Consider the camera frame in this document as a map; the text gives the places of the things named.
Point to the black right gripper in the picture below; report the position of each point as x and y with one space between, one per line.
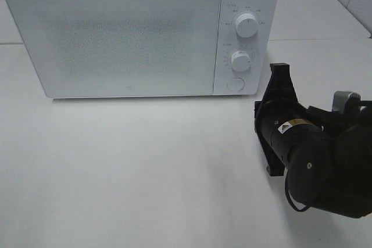
287 135

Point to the round white door button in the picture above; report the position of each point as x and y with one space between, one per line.
236 84

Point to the white round knob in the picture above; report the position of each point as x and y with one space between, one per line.
246 24
240 61

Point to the white microwave door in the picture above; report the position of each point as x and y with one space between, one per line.
118 48

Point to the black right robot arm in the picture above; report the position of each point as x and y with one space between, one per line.
325 156

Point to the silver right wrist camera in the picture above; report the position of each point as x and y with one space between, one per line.
342 100

